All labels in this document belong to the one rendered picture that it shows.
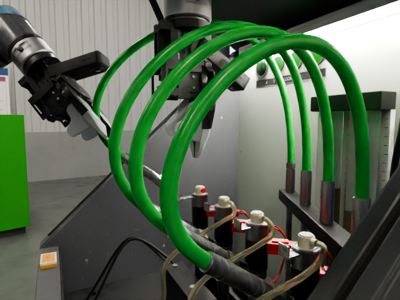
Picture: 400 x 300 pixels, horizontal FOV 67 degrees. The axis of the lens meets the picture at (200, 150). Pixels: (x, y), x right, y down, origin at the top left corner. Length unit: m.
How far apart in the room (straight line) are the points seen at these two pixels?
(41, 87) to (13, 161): 3.12
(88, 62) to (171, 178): 0.43
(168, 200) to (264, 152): 0.61
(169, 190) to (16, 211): 3.64
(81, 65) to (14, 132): 3.12
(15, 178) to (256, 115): 3.21
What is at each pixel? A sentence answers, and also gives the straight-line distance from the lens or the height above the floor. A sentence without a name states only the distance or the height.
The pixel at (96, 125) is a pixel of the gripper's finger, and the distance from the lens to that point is 0.57.
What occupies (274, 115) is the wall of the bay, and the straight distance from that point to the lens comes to 0.78.
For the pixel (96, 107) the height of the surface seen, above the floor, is 1.27.
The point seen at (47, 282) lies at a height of 0.95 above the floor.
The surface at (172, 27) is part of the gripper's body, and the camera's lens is 0.49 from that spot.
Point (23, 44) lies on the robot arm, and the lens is 0.70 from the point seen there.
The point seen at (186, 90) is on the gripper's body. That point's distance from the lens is 0.46.
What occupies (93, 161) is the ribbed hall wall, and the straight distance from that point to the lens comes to 7.09.
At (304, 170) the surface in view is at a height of 1.16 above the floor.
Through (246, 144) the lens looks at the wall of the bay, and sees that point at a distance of 0.88.
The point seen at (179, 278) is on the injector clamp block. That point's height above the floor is 0.98.
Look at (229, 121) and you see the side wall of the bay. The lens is 0.90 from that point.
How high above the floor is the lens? 1.24
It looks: 6 degrees down
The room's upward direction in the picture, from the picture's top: straight up
